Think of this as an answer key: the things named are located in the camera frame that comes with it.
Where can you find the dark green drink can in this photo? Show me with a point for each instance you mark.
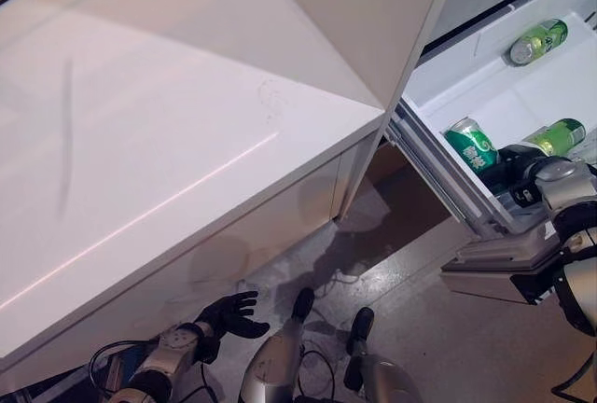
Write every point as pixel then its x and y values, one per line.
pixel 473 144

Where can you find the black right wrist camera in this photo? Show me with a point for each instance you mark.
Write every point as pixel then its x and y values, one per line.
pixel 526 194

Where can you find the light green drink can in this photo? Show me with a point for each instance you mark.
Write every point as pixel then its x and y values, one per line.
pixel 559 137
pixel 538 43

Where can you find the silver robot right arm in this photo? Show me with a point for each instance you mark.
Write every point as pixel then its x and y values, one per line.
pixel 573 198

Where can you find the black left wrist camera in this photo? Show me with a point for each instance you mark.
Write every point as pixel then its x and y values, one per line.
pixel 208 349

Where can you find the fridge drawer white bin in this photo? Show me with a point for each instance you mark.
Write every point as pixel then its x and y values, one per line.
pixel 466 86

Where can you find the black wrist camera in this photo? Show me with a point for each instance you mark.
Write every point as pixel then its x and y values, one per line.
pixel 526 194
pixel 208 349

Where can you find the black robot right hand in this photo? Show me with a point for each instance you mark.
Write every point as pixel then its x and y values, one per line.
pixel 510 172

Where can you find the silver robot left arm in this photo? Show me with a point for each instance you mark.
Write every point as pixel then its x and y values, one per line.
pixel 163 361

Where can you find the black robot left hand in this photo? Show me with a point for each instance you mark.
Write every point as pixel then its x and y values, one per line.
pixel 231 316

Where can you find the tall white cabinet panel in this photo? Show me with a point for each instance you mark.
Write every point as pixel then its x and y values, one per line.
pixel 326 25

